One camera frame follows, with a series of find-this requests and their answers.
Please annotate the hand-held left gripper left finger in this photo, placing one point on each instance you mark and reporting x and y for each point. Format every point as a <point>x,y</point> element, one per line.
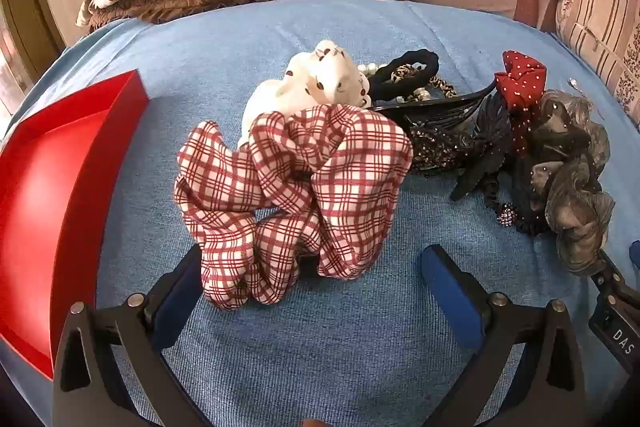
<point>176,294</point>

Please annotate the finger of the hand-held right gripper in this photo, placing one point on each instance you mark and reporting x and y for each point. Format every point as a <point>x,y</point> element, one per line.
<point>609,272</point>
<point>635,254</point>

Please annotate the red polka dot bow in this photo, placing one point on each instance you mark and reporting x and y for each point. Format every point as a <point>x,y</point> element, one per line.
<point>520,79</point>

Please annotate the striped pink pillow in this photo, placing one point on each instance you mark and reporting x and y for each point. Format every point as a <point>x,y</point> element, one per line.
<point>600,7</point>

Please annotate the red white plaid scrunchie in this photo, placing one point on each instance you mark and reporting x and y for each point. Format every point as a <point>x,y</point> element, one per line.
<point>300,157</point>

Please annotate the black hair claw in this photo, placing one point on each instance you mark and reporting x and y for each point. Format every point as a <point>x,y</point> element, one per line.
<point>450,112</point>

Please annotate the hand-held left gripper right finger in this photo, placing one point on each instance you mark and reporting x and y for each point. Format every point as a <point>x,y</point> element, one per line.
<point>450,294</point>

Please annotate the white dotted scrunchie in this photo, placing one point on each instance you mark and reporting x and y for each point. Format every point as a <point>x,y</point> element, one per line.
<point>310,82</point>

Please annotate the red box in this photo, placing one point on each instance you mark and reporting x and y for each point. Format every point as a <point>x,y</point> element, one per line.
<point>40,207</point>

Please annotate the grey organza scrunchie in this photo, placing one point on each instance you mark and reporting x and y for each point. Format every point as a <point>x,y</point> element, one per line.
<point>570,187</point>

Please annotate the blue blanket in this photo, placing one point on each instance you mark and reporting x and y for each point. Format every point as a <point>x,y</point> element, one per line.
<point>325,357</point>

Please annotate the black sequined hair bow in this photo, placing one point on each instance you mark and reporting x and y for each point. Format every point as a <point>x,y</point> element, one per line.
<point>440,149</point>

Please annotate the silver hair pin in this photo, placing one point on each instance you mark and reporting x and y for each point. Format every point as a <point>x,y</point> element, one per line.
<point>573,83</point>

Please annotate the black leaf hair clip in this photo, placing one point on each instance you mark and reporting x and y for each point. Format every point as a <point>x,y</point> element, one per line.
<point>487,132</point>

